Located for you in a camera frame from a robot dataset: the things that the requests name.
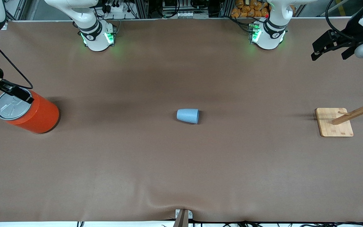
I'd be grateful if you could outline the light blue plastic cup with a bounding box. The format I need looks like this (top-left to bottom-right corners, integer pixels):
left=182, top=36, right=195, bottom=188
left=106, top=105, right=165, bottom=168
left=177, top=108, right=199, bottom=124

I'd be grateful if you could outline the orange can with grey lid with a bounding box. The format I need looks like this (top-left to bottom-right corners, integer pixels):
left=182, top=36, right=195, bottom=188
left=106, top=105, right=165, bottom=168
left=0, top=89, right=60, bottom=134

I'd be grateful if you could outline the wooden mug tree stand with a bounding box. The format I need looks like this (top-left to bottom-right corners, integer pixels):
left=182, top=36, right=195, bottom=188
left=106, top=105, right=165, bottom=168
left=315, top=86, right=363, bottom=137

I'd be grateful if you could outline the bag of orange snacks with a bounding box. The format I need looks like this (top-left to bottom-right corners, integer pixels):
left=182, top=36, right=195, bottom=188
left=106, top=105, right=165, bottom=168
left=231, top=0, right=270, bottom=18

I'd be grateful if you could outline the white power strip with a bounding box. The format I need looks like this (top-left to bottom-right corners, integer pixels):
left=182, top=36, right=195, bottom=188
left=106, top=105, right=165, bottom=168
left=104, top=0, right=128, bottom=13

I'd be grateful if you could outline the brown table mat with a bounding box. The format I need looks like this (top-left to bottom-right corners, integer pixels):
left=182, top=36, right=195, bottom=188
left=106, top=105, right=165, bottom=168
left=0, top=17, right=363, bottom=223

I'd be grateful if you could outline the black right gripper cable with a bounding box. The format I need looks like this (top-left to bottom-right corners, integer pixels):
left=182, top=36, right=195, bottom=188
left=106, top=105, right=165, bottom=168
left=0, top=32, right=34, bottom=90

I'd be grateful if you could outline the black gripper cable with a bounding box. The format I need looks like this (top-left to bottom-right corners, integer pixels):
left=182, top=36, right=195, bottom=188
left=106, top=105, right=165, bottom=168
left=325, top=0, right=358, bottom=41
left=0, top=32, right=34, bottom=90

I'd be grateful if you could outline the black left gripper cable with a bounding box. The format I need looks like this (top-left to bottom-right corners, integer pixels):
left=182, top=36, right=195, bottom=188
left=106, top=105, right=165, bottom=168
left=325, top=0, right=358, bottom=41

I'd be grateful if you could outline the aluminium frame profile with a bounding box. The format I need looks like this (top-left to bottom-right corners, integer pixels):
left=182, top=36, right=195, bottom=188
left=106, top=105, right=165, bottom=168
left=4, top=0, right=27, bottom=22

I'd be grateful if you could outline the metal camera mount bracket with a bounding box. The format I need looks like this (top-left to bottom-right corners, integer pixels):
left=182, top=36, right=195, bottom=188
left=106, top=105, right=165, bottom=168
left=173, top=209, right=193, bottom=227

